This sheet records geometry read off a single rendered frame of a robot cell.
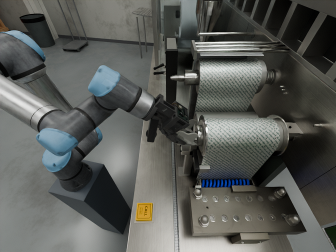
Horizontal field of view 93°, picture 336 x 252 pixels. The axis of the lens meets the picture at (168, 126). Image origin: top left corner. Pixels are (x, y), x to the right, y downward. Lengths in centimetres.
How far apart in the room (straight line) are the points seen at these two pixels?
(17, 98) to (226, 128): 58
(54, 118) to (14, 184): 205
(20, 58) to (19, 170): 194
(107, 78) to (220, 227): 61
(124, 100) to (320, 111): 57
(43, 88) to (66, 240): 145
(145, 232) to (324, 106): 77
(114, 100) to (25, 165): 222
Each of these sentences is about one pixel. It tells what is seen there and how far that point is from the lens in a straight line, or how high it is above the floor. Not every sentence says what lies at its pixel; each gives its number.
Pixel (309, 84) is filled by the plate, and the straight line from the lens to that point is 69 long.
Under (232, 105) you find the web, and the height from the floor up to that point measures 124.
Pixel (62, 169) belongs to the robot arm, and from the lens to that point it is 83.
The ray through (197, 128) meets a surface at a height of 129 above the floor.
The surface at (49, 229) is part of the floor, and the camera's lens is 202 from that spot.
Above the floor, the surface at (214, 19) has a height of 145.
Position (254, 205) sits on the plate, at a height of 103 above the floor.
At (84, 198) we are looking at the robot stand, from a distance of 93.
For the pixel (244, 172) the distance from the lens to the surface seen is 75.
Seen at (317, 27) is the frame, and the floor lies 154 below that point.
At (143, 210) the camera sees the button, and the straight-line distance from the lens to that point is 80.
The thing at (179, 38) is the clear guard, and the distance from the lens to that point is 141.
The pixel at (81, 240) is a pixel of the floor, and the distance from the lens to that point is 187.
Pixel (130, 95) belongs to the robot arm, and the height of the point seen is 146.
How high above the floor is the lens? 169
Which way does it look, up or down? 47 degrees down
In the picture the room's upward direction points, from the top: straight up
